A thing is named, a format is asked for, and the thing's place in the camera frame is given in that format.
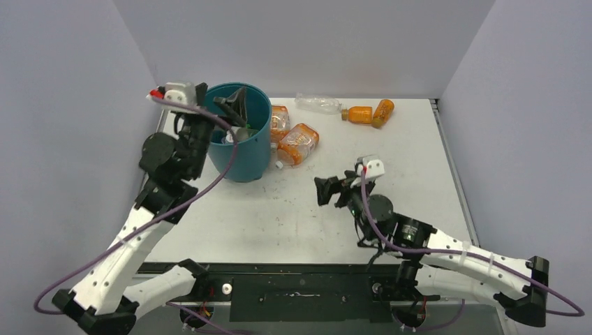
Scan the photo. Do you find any orange juice bottle right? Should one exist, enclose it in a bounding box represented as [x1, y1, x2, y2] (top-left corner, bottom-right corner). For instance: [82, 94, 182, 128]
[371, 99, 395, 128]

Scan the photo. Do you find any teal plastic bin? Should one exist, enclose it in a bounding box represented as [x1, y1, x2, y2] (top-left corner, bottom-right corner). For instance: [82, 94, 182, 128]
[204, 82, 272, 183]

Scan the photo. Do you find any orange juice bottle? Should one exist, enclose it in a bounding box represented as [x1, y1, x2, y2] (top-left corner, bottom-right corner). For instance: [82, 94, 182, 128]
[371, 99, 395, 128]
[341, 106, 373, 124]

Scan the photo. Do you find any clear crushed bottle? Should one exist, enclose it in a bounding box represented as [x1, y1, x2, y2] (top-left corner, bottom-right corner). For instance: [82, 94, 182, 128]
[295, 93, 342, 114]

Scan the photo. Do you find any orange juice bottle left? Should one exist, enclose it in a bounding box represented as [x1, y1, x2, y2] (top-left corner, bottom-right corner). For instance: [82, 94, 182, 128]
[341, 106, 373, 124]

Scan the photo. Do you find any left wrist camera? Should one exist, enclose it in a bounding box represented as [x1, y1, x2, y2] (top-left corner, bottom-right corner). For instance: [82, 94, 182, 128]
[146, 82, 198, 105]

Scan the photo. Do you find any aluminium frame rail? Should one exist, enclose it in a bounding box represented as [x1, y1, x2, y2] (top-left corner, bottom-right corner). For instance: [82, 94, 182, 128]
[429, 98, 481, 246]

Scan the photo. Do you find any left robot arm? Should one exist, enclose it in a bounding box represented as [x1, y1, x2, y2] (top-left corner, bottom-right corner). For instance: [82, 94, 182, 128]
[52, 83, 246, 334]

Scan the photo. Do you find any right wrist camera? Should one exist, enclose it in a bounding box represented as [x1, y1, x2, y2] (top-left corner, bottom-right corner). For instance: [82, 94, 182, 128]
[355, 155, 385, 181]

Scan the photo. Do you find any large orange tea bottle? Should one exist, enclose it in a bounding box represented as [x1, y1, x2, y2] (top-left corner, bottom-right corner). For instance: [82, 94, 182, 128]
[274, 123, 320, 169]

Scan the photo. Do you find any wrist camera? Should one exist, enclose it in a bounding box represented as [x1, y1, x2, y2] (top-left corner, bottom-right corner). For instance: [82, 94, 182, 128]
[146, 82, 198, 105]
[355, 155, 385, 181]

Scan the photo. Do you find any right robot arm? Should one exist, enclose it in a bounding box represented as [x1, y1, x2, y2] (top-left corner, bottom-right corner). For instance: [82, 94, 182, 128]
[314, 167, 549, 328]

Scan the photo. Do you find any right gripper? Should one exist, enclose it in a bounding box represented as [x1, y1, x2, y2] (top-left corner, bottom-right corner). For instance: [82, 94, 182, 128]
[316, 170, 378, 241]

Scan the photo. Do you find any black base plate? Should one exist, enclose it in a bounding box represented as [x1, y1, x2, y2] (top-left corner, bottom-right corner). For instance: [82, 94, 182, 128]
[129, 261, 441, 324]

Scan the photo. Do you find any starbucks bottle green cap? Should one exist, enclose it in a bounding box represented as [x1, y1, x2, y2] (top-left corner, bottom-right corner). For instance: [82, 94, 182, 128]
[221, 126, 258, 144]

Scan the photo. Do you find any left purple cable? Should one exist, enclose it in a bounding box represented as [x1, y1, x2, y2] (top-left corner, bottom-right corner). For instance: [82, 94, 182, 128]
[33, 95, 240, 316]

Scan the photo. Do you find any orange tea bottle behind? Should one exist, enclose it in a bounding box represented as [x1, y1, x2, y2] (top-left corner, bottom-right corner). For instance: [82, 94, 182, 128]
[270, 105, 291, 144]

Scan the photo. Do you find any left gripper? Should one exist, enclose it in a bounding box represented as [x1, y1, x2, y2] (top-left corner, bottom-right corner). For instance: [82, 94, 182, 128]
[179, 83, 245, 179]

